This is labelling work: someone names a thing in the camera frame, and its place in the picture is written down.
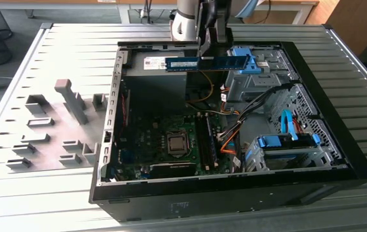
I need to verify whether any grey power supply unit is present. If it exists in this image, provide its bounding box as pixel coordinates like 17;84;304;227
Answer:
121;50;188;118

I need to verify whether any black CPU socket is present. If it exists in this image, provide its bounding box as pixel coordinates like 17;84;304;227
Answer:
164;130;191;158

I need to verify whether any blue RAM stick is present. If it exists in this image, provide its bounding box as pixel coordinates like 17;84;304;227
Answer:
164;55;248;73

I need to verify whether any flat blue wire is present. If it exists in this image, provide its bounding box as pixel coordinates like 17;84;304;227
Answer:
280;110;299;141

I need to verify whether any green motherboard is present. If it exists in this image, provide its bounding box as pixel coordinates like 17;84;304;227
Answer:
110;112;235;181

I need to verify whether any grey plastic parts rack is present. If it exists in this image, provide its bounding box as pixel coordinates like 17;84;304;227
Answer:
3;78;110;174

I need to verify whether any black cable with white connector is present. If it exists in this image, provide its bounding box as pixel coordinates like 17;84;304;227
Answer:
139;0;155;24

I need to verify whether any black PC case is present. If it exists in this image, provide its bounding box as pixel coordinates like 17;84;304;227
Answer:
87;40;367;223

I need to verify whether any blue plastic disk carrier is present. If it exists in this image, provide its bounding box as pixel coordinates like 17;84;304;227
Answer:
226;47;264;75
256;133;321;155

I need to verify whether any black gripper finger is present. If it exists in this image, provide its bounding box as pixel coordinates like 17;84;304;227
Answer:
198;27;216;71

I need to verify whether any wooden desk with grey frame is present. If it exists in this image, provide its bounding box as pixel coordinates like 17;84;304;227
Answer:
0;0;178;24

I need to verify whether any black RAM slot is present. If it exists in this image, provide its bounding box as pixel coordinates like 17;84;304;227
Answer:
192;112;208;171

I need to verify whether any thin yellow wire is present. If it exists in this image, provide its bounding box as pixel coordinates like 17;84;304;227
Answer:
184;71;215;105

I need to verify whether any brown wooden cabinet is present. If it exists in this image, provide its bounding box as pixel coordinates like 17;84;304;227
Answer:
305;0;367;58

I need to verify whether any black hard disk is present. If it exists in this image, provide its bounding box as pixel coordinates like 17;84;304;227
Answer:
279;133;313;148

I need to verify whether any orange wire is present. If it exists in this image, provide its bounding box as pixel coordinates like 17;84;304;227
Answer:
220;131;239;154

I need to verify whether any thin red wire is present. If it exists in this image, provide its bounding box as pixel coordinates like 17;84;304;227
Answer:
121;89;130;127
294;117;304;134

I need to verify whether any grey metal drive cage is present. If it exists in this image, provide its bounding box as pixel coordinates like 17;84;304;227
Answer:
224;47;300;102
243;142;348;172

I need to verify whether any black graphics card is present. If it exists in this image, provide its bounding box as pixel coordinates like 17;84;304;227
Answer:
147;161;198;179

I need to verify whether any silver CPU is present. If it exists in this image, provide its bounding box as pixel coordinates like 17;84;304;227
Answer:
168;136;186;152

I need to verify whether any wooden desk with white frame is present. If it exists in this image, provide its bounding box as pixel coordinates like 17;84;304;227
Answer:
260;0;320;25

